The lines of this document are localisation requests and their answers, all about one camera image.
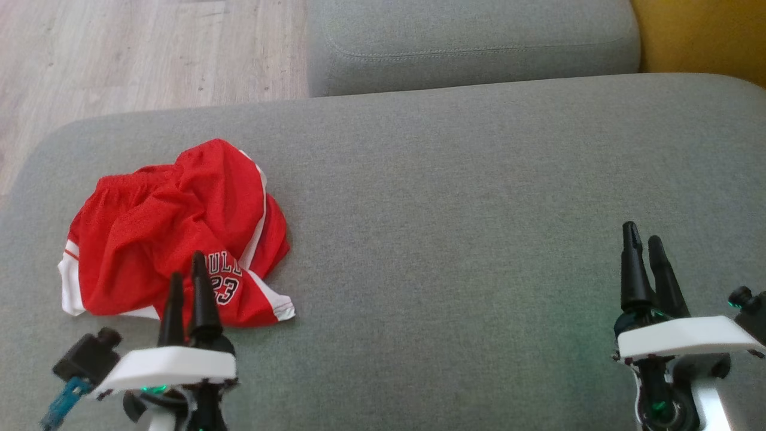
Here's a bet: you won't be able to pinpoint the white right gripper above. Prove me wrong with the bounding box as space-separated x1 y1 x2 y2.
613 221 766 431

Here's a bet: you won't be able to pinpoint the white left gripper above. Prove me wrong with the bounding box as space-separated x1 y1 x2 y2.
92 251 238 431

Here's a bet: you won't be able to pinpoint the red garment with striped trim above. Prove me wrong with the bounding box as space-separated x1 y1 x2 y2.
58 165 207 319

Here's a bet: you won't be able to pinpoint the red shorts with Bulls logo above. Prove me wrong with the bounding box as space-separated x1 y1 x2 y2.
174 138 296 329

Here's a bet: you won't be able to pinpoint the wide yellow sofa backrest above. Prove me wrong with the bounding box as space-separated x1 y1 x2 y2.
631 0 766 90

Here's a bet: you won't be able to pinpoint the medium grey sofa seat cushion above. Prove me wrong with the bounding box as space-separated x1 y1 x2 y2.
306 0 642 98

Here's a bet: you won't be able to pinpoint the blue camera cable connector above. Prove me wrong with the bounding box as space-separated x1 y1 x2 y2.
40 377 92 431

